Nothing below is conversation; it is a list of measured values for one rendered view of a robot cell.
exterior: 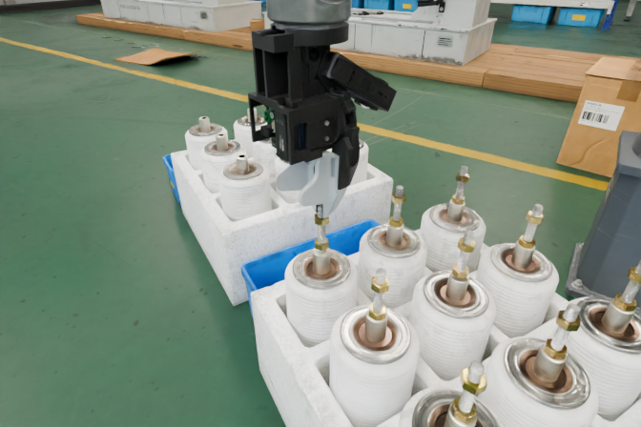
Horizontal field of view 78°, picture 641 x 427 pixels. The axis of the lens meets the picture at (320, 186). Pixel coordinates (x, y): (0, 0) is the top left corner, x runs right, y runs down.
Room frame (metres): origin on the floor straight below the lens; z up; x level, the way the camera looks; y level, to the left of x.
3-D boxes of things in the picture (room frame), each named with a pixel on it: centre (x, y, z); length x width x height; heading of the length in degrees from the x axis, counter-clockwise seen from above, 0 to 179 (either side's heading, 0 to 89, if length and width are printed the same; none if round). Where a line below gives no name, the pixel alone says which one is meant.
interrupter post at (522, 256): (0.41, -0.26, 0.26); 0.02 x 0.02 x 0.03
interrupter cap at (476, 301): (0.35, -0.16, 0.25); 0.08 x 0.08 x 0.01
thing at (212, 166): (0.77, 0.21, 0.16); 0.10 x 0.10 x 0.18
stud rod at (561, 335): (0.24, -0.22, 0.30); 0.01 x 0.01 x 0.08
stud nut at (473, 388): (0.19, -0.12, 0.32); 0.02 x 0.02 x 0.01; 82
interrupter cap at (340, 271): (0.39, 0.00, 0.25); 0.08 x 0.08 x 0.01
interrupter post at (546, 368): (0.24, -0.22, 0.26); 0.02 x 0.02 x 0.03
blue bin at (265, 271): (0.58, -0.01, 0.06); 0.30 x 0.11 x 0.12; 120
